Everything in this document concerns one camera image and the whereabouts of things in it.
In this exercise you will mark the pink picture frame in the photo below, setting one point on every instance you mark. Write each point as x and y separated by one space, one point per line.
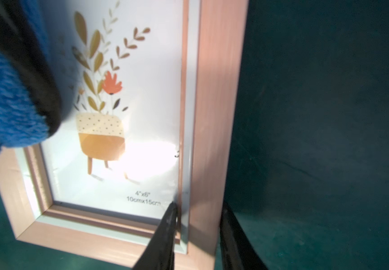
150 88

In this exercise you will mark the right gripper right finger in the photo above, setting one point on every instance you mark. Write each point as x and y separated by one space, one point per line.
237 253

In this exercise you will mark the blue and grey cloth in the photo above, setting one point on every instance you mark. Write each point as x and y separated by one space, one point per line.
30 103

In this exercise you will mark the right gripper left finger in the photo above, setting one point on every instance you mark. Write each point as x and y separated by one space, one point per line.
159 253

